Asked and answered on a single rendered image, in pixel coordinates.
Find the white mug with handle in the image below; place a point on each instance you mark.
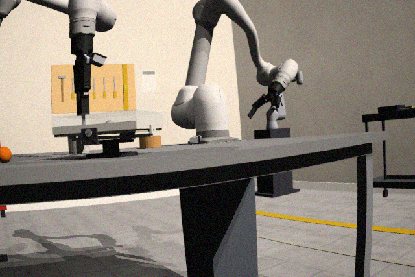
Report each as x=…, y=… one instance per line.
x=76, y=147

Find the orange ball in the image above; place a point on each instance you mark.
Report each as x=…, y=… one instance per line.
x=5, y=154

